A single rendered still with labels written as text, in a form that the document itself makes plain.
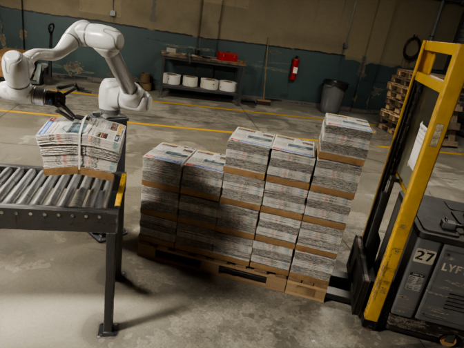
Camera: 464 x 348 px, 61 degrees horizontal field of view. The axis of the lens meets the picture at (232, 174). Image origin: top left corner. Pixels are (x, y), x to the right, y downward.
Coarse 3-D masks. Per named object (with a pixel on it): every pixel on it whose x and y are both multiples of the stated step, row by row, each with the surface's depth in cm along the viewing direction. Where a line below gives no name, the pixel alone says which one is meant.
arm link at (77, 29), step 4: (80, 20) 229; (84, 20) 229; (72, 24) 225; (76, 24) 225; (80, 24) 223; (84, 24) 223; (68, 28) 222; (72, 28) 222; (76, 28) 222; (80, 28) 221; (84, 28) 221; (68, 32) 220; (72, 32) 221; (76, 32) 222; (80, 32) 221; (84, 32) 221; (76, 36) 221; (80, 36) 222; (80, 40) 224; (84, 40) 223; (80, 44) 225; (84, 44) 226
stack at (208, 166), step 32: (160, 160) 272; (192, 160) 278; (224, 160) 288; (160, 192) 280; (224, 192) 270; (256, 192) 266; (288, 192) 261; (160, 224) 290; (224, 224) 279; (256, 224) 276; (288, 224) 269; (192, 256) 294; (256, 256) 283; (288, 256) 277
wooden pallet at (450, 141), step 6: (456, 108) 780; (462, 108) 783; (456, 114) 793; (456, 120) 795; (450, 126) 781; (456, 126) 784; (450, 132) 794; (450, 138) 796; (444, 144) 781; (450, 144) 785; (456, 144) 789
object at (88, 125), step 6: (90, 120) 214; (78, 126) 203; (84, 126) 204; (90, 126) 205; (72, 132) 194; (78, 132) 196; (84, 132) 197; (72, 138) 194; (78, 138) 194; (84, 138) 195; (72, 144) 195; (78, 144) 195; (84, 144) 196; (78, 150) 197; (84, 150) 197; (84, 156) 199; (84, 162) 201
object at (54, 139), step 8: (48, 120) 210; (56, 120) 210; (64, 120) 210; (48, 128) 198; (56, 128) 198; (64, 128) 198; (72, 128) 199; (40, 136) 191; (48, 136) 191; (56, 136) 192; (64, 136) 193; (40, 144) 192; (48, 144) 194; (56, 144) 194; (64, 144) 195; (48, 152) 195; (56, 152) 196; (64, 152) 196; (72, 152) 197; (48, 160) 197; (56, 160) 198; (64, 160) 199; (72, 160) 199
